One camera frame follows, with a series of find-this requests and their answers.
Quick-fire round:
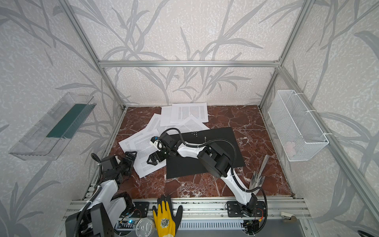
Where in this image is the black folder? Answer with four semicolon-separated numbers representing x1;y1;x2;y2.
163;127;245;179

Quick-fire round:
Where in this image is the printed paper sheet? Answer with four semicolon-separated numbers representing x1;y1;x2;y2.
130;129;166;178
175;115;209;133

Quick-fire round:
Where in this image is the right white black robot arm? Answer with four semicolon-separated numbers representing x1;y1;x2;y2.
147;128;263;217

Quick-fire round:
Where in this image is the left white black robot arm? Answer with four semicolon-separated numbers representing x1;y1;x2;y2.
65;151;137;237

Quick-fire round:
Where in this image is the printed paper middle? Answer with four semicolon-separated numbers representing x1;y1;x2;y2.
146;114;171;134

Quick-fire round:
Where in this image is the printed paper back underneath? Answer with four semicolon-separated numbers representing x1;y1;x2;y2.
160;106;172;126

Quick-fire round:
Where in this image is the printed paper top back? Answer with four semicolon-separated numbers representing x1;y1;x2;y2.
170;103;209;123

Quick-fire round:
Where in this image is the yellow black work glove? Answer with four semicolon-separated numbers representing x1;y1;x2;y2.
153;195;183;237

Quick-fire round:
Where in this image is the clear plastic tray green base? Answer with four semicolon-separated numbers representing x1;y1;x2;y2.
9;92;97;161

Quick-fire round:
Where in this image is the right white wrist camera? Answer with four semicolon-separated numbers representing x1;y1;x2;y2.
150;136;163;150

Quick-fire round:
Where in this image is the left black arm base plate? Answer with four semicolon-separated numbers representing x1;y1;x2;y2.
126;201;150;218

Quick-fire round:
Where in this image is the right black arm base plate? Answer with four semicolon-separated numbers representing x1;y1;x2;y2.
225;201;266;218

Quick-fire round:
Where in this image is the white wire mesh basket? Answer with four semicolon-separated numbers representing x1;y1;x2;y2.
268;90;329;162

